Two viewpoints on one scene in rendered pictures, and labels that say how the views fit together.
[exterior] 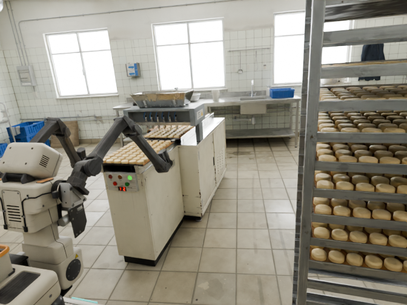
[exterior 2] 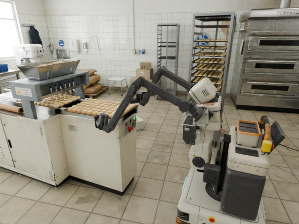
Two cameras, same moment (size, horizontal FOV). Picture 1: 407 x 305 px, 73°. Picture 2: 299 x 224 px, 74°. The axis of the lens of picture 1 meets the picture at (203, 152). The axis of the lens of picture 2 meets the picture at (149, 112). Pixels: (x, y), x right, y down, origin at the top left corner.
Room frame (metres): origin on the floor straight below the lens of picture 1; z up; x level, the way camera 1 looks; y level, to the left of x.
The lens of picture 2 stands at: (1.48, 2.31, 1.57)
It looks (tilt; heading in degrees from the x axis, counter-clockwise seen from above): 21 degrees down; 275
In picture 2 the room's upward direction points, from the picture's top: straight up
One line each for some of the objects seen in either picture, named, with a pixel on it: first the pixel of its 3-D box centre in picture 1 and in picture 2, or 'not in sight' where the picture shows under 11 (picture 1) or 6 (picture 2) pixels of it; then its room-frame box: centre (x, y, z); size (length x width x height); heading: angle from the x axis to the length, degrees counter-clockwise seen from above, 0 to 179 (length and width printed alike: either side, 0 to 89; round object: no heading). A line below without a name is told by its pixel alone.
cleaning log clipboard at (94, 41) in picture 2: not in sight; (94, 43); (3.63, -3.59, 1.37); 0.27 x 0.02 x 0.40; 172
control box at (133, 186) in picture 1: (122, 181); (129, 124); (1.84, 0.61, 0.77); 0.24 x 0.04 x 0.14; 73
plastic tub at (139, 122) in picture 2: not in sight; (135, 122); (2.06, -0.95, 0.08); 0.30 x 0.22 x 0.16; 127
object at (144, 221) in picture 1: (150, 198); (100, 146); (2.19, 0.50, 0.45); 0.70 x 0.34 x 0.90; 163
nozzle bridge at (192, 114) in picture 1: (166, 123); (56, 91); (2.67, 0.35, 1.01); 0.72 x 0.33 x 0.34; 73
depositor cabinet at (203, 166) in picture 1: (186, 162); (35, 133); (3.12, 0.21, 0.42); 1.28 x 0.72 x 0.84; 163
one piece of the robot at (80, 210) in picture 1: (55, 213); (193, 125); (1.26, 0.78, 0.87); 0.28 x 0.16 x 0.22; 74
